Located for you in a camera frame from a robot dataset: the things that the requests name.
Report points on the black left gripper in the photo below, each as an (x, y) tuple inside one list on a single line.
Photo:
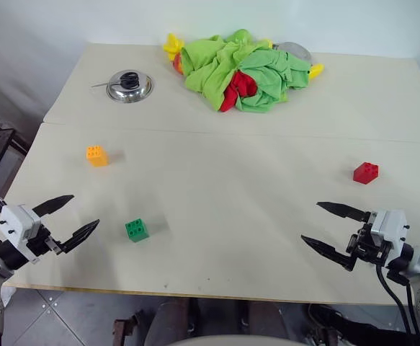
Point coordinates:
[(38, 239)]

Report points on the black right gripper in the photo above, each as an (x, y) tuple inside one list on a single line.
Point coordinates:
[(366, 245)]

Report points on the red toy brick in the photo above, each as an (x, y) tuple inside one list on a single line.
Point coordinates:
[(365, 174)]

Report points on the orange toy brick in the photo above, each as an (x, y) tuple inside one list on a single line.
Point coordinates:
[(97, 156)]

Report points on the green toy brick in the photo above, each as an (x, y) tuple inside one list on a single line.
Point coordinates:
[(137, 230)]

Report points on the steel pot lid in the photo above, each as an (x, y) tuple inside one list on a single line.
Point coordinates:
[(132, 94)]

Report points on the black clip in bowl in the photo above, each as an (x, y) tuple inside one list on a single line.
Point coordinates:
[(129, 80)]

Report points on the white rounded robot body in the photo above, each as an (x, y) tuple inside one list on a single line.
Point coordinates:
[(231, 341)]

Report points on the yellow toy fruit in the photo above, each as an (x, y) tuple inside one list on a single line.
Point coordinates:
[(317, 71)]

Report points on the red crumpled cloth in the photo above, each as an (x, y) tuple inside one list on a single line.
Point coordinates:
[(241, 84)]

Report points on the orange red toy fruit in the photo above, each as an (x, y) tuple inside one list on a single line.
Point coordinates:
[(177, 64)]

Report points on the green crumpled cloth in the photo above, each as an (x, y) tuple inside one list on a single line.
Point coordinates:
[(213, 68)]

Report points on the yellow toy banana bunch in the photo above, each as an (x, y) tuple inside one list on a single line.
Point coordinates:
[(172, 43)]

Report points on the green toy fruit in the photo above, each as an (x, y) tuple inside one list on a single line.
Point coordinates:
[(239, 36)]

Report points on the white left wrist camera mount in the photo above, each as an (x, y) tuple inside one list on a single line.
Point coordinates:
[(17, 221)]

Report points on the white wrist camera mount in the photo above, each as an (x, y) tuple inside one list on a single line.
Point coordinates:
[(17, 221), (391, 225)]

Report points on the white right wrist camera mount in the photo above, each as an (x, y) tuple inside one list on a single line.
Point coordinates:
[(391, 225)]

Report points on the rusty metal bracket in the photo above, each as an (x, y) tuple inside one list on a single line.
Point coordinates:
[(125, 326)]

